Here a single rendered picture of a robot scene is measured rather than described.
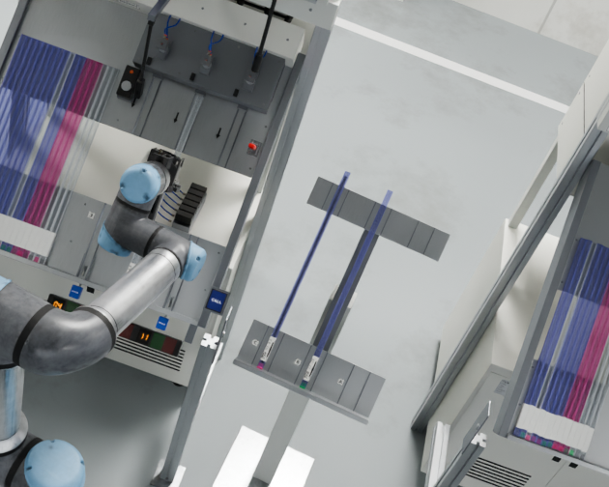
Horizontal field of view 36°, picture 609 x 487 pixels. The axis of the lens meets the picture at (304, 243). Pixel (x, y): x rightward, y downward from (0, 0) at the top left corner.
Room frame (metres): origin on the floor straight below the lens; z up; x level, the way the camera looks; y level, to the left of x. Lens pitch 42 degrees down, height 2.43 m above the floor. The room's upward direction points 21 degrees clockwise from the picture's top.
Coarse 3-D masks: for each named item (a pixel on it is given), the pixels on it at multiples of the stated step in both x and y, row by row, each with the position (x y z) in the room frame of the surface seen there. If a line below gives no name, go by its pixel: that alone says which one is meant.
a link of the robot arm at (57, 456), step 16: (32, 448) 0.97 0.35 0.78; (48, 448) 0.99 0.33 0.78; (64, 448) 1.00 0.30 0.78; (16, 464) 0.94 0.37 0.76; (32, 464) 0.94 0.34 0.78; (48, 464) 0.96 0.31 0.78; (64, 464) 0.97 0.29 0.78; (80, 464) 0.99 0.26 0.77; (16, 480) 0.92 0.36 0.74; (32, 480) 0.91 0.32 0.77; (48, 480) 0.93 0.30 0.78; (64, 480) 0.94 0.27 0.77; (80, 480) 0.96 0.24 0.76
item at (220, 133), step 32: (32, 0) 1.91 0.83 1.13; (64, 0) 1.93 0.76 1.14; (96, 0) 1.95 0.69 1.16; (32, 32) 1.85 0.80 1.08; (64, 32) 1.88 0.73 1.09; (96, 32) 1.90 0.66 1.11; (128, 32) 1.92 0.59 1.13; (128, 64) 1.87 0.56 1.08; (160, 96) 1.83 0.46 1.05; (192, 96) 1.86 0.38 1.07; (128, 128) 1.76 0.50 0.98; (160, 128) 1.78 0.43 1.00; (192, 128) 1.80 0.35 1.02; (224, 128) 1.82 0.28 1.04; (256, 128) 1.84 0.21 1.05; (224, 160) 1.77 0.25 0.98; (256, 160) 1.79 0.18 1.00
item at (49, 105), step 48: (48, 48) 1.83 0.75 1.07; (0, 96) 1.72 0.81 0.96; (48, 96) 1.75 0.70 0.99; (96, 96) 1.78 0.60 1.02; (0, 144) 1.64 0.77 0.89; (48, 144) 1.67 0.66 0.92; (0, 192) 1.56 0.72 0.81; (48, 192) 1.59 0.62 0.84; (0, 240) 1.48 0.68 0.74; (48, 240) 1.52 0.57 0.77
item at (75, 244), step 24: (72, 192) 1.62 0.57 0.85; (72, 216) 1.58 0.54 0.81; (96, 216) 1.59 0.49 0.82; (72, 240) 1.54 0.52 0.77; (96, 240) 1.55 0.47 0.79; (192, 240) 1.62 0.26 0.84; (48, 264) 1.48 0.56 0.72; (72, 264) 1.50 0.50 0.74; (96, 264) 1.51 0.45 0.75; (120, 264) 1.53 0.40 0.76; (216, 264) 1.59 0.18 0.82; (168, 288) 1.52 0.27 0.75; (192, 288) 1.54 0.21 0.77; (192, 312) 1.50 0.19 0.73
